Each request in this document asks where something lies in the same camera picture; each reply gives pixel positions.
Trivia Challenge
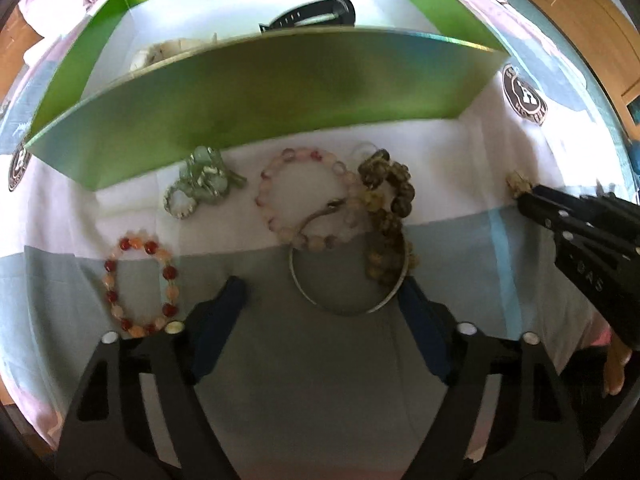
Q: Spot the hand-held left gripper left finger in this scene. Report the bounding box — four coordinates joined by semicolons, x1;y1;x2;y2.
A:
55;276;247;480

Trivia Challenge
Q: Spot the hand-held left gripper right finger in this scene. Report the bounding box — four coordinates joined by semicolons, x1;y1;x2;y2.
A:
399;279;587;480

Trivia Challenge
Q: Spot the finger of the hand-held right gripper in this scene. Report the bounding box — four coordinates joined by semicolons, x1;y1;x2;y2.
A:
516;194;640;267
532;179;640;246

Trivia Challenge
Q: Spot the small gold jewelry piece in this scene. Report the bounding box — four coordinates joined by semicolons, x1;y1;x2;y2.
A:
507;171;534;200

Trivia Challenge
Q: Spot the red orange bead bracelet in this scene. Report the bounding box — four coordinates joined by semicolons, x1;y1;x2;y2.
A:
101;230;180;338

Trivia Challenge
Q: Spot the silver bangle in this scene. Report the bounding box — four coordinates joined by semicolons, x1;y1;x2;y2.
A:
289;200;410;317

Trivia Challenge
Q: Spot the brown bead bracelet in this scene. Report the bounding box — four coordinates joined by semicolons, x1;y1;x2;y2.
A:
357;148;421;288

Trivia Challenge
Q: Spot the green bead bracelet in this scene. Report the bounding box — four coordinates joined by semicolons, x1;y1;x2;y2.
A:
182;146;248;202

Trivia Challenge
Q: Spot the pink bead bracelet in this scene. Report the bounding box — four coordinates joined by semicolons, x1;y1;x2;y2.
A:
255;147;368;251

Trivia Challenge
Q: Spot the green cardboard box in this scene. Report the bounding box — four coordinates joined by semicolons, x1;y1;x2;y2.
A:
24;0;510;192

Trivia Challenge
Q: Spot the person's right hand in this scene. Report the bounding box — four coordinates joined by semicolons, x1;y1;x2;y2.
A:
602;332;634;397

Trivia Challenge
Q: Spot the printed bed sheet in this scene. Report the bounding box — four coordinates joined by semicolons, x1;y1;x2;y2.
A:
0;0;638;480

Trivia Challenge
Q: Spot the wooden wardrobe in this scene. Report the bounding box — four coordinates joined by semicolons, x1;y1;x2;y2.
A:
505;0;640;126

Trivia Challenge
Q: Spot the black watch band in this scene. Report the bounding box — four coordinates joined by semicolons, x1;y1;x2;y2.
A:
259;0;357;35

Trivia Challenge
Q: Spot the wooden cabinet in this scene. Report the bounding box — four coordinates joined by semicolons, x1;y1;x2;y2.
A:
0;20;41;106

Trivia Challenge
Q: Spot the sparkly silver ring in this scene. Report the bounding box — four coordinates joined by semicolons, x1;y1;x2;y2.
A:
162;185;199;220

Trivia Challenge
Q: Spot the white bead bracelet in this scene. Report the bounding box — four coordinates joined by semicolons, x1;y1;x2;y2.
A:
131;35;221;72

